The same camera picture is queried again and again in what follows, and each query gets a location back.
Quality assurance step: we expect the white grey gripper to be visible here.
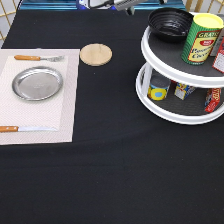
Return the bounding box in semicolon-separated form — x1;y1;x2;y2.
114;0;147;15

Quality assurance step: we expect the black ribbed bowl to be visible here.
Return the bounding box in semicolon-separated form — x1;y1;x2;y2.
148;8;193;43

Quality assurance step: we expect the white two-tier lazy Susan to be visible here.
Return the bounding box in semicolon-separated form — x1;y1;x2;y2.
136;27;224;125

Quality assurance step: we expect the round silver metal plate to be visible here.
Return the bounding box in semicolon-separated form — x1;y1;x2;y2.
12;66;63;101

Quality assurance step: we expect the round wooden coaster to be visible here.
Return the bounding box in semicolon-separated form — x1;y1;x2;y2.
80;43;112;66

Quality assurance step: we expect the green yellow parmesan canister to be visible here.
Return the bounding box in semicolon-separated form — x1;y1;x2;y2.
181;13;223;65

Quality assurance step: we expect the yellow blue tin can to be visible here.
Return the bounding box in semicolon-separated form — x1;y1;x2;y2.
147;74;171;101

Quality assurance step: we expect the red raisins box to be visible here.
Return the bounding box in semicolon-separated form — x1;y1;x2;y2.
212;29;224;73

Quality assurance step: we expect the blue yellow small box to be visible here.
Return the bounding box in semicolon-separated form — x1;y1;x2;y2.
174;83;195;100

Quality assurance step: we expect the red white small box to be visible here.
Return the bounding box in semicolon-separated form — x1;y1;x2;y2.
205;88;221;113

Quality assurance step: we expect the beige woven placemat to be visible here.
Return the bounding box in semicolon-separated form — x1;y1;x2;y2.
0;49;79;145

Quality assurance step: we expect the wooden handled fork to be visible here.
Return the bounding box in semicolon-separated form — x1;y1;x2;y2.
14;55;64;62

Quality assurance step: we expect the wooden handled knife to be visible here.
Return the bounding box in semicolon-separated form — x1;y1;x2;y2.
0;126;57;133

